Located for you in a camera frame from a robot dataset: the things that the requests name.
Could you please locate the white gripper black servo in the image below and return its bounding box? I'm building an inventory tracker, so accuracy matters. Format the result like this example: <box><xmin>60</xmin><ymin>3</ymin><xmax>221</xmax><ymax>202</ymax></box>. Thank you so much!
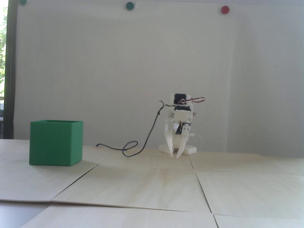
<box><xmin>164</xmin><ymin>120</ymin><xmax>192</xmax><ymax>159</ymax></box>

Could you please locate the large white backdrop board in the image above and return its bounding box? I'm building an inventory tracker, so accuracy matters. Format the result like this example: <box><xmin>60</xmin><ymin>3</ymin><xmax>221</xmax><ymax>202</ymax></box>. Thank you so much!
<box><xmin>14</xmin><ymin>2</ymin><xmax>236</xmax><ymax>152</ymax></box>

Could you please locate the red white servo wire loop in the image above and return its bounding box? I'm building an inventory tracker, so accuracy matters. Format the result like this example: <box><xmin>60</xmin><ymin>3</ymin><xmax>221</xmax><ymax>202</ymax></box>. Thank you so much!
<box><xmin>178</xmin><ymin>97</ymin><xmax>206</xmax><ymax>105</ymax></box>

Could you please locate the white power cable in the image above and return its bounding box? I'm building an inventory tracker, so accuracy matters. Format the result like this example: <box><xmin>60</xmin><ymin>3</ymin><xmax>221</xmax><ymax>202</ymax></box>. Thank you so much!
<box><xmin>190</xmin><ymin>133</ymin><xmax>203</xmax><ymax>151</ymax></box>

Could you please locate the dark window frame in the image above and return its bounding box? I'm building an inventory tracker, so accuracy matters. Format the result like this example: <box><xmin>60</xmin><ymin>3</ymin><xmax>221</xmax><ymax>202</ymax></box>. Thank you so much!
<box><xmin>5</xmin><ymin>0</ymin><xmax>19</xmax><ymax>140</ymax></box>

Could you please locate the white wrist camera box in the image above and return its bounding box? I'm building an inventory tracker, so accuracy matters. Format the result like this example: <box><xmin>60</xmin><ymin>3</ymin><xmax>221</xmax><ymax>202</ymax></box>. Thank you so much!
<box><xmin>174</xmin><ymin>106</ymin><xmax>192</xmax><ymax>122</ymax></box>

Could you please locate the thin black camera cable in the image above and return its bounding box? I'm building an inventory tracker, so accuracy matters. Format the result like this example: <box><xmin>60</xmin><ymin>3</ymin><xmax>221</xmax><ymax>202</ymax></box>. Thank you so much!
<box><xmin>95</xmin><ymin>100</ymin><xmax>176</xmax><ymax>158</ymax></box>

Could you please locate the green open box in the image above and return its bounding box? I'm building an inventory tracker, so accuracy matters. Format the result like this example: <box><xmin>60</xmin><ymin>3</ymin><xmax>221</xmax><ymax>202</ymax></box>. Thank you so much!
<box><xmin>29</xmin><ymin>120</ymin><xmax>84</xmax><ymax>166</ymax></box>

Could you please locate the white ribbed robot base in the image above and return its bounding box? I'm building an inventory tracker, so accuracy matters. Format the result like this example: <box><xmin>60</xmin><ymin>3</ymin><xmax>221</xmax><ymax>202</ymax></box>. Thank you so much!
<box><xmin>158</xmin><ymin>144</ymin><xmax>198</xmax><ymax>156</ymax></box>

